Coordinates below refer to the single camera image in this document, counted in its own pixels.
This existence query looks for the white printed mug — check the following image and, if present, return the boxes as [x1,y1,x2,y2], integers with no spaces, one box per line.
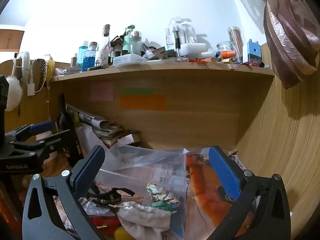
[96,50,111,67]

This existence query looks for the beige drawstring pouch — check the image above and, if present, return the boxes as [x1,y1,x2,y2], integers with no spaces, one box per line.
[116,201,172,240]

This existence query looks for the brown patterned headband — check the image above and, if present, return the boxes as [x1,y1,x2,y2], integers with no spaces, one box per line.
[34,59,48,93]

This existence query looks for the white floral scrunchie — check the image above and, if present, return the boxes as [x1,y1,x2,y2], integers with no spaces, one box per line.
[146,183,179,203]

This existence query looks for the glass jar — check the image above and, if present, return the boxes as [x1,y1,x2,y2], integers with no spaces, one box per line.
[216,41,234,58]

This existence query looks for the mint green spray bottle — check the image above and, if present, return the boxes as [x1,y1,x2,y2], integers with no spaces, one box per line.
[122,25,136,55]

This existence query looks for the glass bottle with blue beads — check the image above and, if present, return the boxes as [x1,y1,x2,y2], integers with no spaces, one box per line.
[82,42,98,72]

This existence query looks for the stack of papers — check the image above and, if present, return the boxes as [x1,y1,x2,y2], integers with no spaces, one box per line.
[65,104,141,148]

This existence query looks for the black lace band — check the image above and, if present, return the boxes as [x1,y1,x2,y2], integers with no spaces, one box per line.
[86,187,135,207]

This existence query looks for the silver cap bottle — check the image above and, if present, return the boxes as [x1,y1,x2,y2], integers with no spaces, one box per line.
[130,31,143,55]

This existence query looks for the dark wine bottle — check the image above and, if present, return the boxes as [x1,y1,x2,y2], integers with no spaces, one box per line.
[56,93,84,165]

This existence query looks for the brown tube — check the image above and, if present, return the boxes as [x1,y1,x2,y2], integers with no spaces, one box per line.
[87,64,110,71]

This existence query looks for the orange sticky note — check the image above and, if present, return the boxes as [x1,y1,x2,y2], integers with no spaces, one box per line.
[119,95,166,111]

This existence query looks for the wooden cabinet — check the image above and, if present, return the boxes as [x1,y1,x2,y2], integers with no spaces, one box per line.
[0,25,25,52]

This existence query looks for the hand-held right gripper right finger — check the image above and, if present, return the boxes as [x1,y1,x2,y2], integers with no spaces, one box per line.
[207,145,292,240]

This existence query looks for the white plastic tray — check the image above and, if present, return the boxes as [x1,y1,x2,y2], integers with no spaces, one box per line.
[112,54,148,67]

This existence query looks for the pink sticky note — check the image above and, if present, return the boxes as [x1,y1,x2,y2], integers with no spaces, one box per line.
[90,82,114,102]

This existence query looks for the white plastic container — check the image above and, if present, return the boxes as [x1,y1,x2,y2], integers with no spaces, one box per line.
[180,43,207,57]

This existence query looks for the yellow sponge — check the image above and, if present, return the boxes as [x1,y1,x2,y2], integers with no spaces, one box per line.
[114,226,133,240]

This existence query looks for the foil top glass bottle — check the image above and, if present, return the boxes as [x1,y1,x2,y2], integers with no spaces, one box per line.
[101,24,112,55]

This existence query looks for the clear pump bottle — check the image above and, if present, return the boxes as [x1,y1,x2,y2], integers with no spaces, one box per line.
[165,17,183,51]

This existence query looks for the white fluffy pompom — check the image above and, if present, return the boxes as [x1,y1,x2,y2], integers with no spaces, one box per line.
[5,76,24,112]

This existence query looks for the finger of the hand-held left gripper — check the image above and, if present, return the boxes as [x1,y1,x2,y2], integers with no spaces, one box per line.
[10,129,78,165]
[4,119,54,143]

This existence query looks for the red packet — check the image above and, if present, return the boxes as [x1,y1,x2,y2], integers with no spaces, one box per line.
[88,214,121,231]

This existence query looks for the white fluffy headband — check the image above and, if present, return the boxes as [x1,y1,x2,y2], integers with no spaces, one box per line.
[17,51,32,83]

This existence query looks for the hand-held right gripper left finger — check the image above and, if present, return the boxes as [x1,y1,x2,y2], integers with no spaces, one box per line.
[22,144,107,240]

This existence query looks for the orange printed magazine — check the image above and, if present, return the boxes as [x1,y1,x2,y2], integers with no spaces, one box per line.
[185,152,256,240]

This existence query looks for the blue plastic box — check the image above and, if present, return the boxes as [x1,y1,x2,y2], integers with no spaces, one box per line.
[246,39,262,64]

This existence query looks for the clear plastic box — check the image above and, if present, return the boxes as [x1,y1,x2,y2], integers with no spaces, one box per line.
[96,145,190,240]

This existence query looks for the teal green cloth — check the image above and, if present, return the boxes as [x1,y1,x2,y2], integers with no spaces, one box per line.
[149,200,181,213]

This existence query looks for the pink hanging scarf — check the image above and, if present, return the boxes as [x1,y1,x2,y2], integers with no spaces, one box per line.
[217,0,320,90]

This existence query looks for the yellow cloth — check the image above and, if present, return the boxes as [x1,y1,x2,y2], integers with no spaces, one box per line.
[47,56,56,78]

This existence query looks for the teal liquid bottle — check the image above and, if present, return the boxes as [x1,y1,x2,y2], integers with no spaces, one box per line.
[77,41,90,68]

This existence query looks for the tall clear canister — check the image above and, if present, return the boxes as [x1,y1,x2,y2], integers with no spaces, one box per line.
[227,27,244,63]

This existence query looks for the wooden shelf unit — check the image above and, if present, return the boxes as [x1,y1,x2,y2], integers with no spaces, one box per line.
[0,42,320,240]

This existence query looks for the green sticky note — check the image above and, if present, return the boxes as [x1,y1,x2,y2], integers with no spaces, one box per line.
[122,87,154,96]

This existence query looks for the clear plastic bottle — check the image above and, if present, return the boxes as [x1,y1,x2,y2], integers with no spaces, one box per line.
[181,19,198,44]

